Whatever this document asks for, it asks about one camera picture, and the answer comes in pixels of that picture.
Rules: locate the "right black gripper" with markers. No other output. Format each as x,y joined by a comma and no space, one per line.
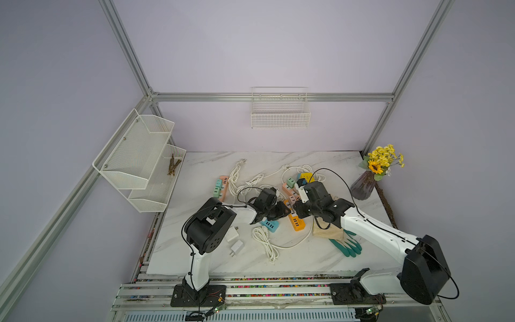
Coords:
300,209

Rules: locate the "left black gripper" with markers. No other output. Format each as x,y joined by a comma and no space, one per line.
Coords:
281,212

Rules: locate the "blue power strip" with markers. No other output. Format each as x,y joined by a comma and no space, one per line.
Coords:
272,226

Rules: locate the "orange power strip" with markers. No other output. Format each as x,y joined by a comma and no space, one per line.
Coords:
297,223

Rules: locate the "white charger plug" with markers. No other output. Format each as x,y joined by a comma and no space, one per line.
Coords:
236,248
232,234

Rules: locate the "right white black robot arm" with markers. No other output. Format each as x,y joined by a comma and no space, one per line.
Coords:
422,269

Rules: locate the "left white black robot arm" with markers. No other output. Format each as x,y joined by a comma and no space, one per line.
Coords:
206,228

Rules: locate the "yellow cube socket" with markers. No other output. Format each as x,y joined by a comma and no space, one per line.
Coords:
308,177

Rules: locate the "beige work glove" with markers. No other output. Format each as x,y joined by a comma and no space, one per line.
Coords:
327,231

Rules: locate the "pink power strip right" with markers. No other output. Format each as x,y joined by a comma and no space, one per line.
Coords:
289,189

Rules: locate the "pink power strip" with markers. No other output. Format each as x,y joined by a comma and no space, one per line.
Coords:
221,188
289,189

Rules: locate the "dark purple glass vase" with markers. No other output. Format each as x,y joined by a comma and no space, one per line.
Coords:
363,187

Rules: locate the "pink power strip left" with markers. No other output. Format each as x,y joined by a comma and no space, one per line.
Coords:
221,188

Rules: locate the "green rubber glove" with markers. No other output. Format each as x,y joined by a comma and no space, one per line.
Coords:
349,245

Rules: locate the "yellow artificial flower bouquet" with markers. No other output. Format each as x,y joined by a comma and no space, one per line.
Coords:
380,161

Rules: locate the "brown twigs on shelf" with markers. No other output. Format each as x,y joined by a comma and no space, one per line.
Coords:
173,165

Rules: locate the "white two-tier mesh shelf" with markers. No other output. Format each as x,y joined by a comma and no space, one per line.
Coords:
136,159

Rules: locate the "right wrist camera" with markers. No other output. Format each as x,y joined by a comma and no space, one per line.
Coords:
299,186

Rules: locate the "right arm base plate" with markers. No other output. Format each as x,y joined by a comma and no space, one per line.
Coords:
353,294

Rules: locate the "white wire wall basket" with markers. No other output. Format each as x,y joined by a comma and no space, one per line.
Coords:
280,108

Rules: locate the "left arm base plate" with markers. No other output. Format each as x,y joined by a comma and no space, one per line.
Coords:
208,296

